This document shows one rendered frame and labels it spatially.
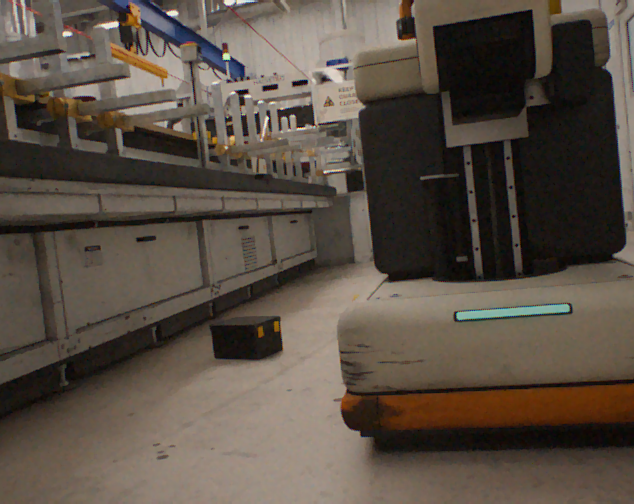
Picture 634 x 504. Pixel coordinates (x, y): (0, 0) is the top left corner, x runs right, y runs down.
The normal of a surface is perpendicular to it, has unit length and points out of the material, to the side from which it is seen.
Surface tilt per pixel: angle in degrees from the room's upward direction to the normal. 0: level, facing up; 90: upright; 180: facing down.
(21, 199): 90
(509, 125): 90
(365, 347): 90
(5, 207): 90
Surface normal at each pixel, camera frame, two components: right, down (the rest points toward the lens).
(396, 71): -0.22, 0.07
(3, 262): 0.97, -0.10
